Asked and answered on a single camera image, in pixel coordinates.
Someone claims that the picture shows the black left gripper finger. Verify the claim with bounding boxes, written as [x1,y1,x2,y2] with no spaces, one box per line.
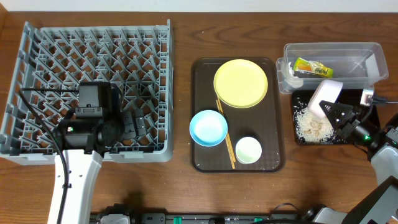
[121,111,136,140]
[134,109,146,136]

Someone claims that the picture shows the pink bowl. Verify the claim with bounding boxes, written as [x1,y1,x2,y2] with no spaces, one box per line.
[308,80,343,119]

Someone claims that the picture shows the green orange snack wrapper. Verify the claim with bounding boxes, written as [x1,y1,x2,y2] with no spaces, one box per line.
[293,57,334,78]

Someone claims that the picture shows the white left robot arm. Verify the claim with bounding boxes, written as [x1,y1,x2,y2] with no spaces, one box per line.
[48,110,144,223]

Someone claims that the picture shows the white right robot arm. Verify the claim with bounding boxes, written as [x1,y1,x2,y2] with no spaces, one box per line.
[310,101,397,224]

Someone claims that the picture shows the black waste tray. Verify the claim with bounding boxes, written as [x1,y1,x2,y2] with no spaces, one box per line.
[290,88,381,146]

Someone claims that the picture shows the grey dishwasher rack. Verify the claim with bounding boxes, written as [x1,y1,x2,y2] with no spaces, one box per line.
[1,23,174,165]

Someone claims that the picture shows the cooked rice leftovers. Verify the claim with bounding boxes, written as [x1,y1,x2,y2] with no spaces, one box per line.
[294,108,335,144]

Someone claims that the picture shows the clear plastic bin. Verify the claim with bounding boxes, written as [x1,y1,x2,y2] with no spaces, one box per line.
[276,42,389,94]

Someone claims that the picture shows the crumpled white tissue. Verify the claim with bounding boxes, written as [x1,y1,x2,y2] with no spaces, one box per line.
[281,62,303,88]

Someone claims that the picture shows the blue bowl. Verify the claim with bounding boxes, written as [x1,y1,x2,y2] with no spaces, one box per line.
[189,110,228,147]

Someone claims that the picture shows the wooden chopstick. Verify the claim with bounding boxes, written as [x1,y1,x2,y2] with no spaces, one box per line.
[216,99,236,170]
[217,97,237,164]

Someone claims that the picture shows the small pale green bowl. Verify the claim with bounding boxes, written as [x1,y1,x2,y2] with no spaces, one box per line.
[235,137,262,164]

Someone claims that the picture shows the yellow plate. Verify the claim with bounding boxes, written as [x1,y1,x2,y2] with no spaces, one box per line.
[213,59,269,109]

